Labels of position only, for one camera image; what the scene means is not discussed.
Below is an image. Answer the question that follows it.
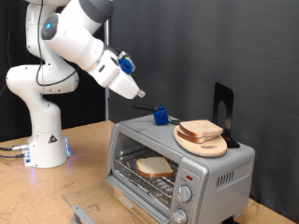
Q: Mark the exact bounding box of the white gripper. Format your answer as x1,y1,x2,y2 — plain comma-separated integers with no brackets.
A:
88,49,147,101

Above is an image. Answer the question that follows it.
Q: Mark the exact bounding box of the black spatula with blue block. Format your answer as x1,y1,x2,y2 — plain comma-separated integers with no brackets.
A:
133,103,182,127

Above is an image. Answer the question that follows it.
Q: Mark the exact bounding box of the white bread slice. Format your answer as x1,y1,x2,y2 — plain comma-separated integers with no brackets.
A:
135,156,175,179
177,129,219,145
178,119,224,139

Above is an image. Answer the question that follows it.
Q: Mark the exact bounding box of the glass oven door with handle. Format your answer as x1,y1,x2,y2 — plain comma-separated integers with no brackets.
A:
61,176,171,224

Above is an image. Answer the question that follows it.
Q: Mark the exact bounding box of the silver oven knob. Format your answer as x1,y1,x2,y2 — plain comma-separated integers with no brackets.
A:
178,185,193,203
171,208,189,224

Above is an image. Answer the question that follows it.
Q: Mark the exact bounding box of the silver toaster oven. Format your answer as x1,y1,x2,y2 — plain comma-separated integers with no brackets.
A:
107,112,256,224

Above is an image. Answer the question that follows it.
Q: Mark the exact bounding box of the vertical metal pole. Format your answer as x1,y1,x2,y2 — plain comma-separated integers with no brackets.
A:
104,18,110,121

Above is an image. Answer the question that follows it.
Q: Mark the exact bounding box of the round wooden plate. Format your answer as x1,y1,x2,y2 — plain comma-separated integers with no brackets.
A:
173,125,229,158

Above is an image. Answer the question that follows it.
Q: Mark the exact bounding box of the black metal bookend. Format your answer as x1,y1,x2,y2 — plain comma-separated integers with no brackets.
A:
212,81,241,149

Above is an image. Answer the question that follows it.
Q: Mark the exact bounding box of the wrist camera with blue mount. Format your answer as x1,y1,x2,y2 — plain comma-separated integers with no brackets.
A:
117,50,137,76

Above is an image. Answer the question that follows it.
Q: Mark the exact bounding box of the wire oven rack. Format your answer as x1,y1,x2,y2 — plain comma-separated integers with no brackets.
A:
113,147,179,208

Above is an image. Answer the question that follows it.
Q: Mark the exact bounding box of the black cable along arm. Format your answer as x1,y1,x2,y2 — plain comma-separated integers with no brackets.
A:
35,0,78,87

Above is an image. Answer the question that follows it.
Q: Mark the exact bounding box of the base cable with silver connector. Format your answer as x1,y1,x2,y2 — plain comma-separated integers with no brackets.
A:
0,143,31,152

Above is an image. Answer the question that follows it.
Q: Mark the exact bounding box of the black base cable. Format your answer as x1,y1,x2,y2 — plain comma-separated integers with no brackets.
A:
0,153,26,160

